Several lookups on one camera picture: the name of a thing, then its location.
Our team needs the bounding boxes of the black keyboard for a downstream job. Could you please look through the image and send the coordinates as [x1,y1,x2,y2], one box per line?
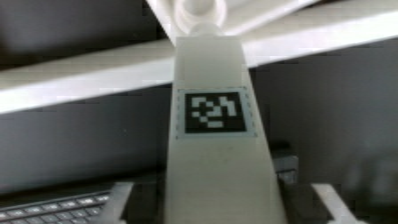
[0,191,110,224]

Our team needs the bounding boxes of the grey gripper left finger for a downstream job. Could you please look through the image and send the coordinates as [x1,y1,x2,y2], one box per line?
[88,182,135,224]

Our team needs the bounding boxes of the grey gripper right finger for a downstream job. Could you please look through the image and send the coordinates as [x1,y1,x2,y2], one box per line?
[311,183,367,224]

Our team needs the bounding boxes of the white desk top tray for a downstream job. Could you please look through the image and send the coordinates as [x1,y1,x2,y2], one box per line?
[145,0,319,40]

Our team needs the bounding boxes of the white desk leg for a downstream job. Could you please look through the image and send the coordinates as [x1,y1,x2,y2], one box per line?
[161,21,289,224]

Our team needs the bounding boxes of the white U-shaped obstacle fence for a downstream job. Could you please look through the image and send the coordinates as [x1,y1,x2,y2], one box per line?
[0,0,398,116]

